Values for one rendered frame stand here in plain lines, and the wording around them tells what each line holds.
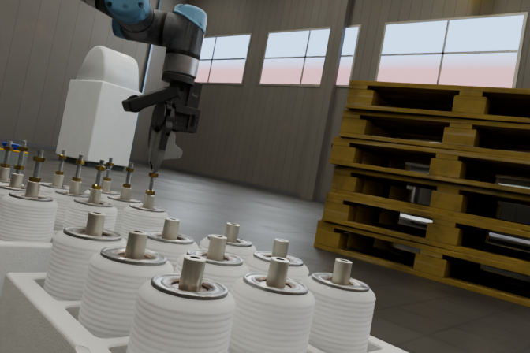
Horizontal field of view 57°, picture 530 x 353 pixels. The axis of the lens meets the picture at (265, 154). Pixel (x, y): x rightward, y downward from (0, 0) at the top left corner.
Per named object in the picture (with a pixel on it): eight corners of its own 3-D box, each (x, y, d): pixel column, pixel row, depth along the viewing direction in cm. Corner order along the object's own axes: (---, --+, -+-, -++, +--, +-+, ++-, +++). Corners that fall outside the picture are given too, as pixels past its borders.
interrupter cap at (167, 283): (176, 305, 42) (177, 297, 42) (136, 280, 48) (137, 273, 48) (242, 301, 47) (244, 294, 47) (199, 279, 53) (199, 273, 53)
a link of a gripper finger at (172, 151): (181, 176, 105) (188, 134, 105) (154, 172, 102) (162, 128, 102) (175, 175, 107) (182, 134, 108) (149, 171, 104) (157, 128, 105)
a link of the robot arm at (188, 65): (173, 51, 102) (159, 55, 108) (169, 72, 101) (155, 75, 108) (205, 61, 106) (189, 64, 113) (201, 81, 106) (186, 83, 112)
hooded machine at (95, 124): (128, 172, 709) (151, 58, 715) (83, 166, 652) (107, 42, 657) (97, 165, 761) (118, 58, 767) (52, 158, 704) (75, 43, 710)
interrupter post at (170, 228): (165, 242, 71) (169, 220, 72) (157, 238, 73) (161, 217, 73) (179, 243, 73) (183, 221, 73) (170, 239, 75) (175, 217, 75)
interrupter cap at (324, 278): (344, 295, 58) (345, 289, 58) (299, 277, 64) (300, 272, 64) (380, 293, 63) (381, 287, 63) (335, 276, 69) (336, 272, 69)
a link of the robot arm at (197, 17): (173, 10, 111) (210, 17, 111) (163, 57, 110) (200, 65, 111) (169, -2, 103) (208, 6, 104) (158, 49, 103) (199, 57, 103)
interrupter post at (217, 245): (212, 263, 63) (217, 238, 63) (201, 258, 64) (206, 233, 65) (226, 263, 64) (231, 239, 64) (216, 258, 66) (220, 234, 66)
